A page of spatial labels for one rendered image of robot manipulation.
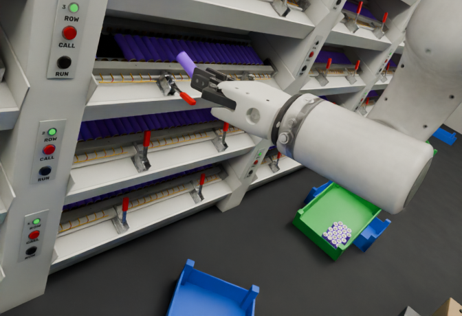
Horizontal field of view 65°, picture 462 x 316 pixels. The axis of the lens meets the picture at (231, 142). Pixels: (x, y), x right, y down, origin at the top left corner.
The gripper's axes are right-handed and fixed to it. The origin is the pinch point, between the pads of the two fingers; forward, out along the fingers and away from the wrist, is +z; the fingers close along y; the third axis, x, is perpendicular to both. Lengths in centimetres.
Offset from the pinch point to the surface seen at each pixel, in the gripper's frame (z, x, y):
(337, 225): -8, -52, 78
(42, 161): 15.3, -18.7, -16.5
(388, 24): 16, 17, 119
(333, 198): 2, -51, 93
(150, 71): 18.1, -4.6, 3.9
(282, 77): 16, -5, 49
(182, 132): 22.9, -22.1, 21.4
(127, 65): 18.3, -3.6, -1.3
